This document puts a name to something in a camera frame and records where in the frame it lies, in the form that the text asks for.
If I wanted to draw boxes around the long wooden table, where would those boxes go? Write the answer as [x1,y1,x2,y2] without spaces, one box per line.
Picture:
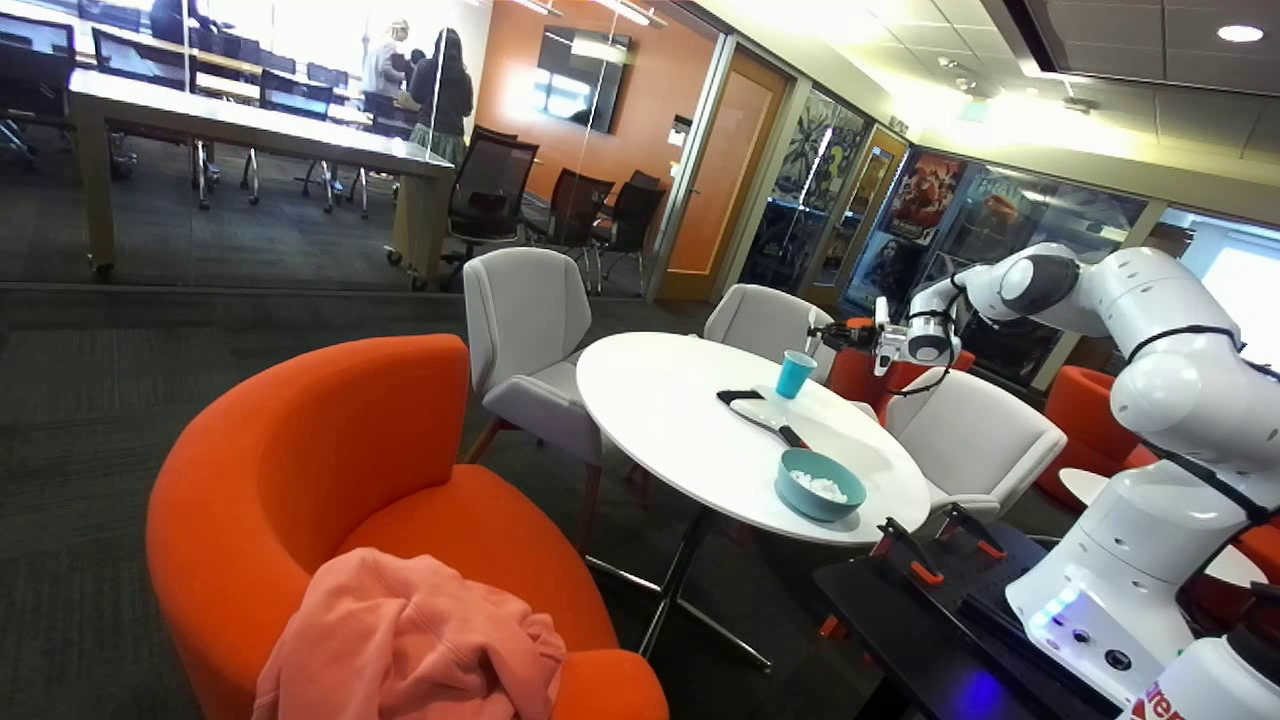
[63,66,461,289]

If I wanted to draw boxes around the person in white shirt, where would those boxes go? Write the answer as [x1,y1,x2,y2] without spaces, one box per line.
[365,15,420,128]

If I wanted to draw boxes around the small white pieces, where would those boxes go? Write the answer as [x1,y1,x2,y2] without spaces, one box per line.
[789,469,851,504]

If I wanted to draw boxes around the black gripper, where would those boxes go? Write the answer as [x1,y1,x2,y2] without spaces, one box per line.
[815,311,886,361]

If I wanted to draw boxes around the wall television screen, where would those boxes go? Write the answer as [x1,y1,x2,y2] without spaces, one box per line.
[533,26,638,135]

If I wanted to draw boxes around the black conference chair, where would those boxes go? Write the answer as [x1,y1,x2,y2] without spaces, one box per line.
[593,170,668,294]
[550,170,617,254]
[443,123,544,274]

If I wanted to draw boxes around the person with long dark hair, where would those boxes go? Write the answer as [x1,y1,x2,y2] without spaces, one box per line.
[426,26,480,142]

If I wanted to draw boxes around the black orange clamp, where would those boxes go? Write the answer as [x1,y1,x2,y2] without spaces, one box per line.
[871,516,953,593]
[937,502,1011,564]

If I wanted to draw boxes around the grey chair back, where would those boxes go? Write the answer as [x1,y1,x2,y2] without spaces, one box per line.
[461,246,604,465]

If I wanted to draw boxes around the grey upholstered chair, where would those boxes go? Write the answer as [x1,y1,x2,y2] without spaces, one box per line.
[701,281,842,386]
[881,370,1074,519]

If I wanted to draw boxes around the pink cloth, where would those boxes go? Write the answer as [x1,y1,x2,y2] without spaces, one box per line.
[251,548,574,720]

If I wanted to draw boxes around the white bottle with red print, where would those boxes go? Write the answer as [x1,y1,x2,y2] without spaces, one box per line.
[1117,624,1280,720]

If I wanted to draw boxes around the teal bowl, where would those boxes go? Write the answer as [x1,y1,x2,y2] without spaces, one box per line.
[773,446,870,526]

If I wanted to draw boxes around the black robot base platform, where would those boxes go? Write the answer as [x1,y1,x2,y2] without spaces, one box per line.
[813,516,1135,720]

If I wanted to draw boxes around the blue plastic cup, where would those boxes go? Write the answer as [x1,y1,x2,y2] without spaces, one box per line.
[773,349,819,404]

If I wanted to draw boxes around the orange armchair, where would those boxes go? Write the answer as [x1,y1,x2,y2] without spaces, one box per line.
[142,334,674,720]

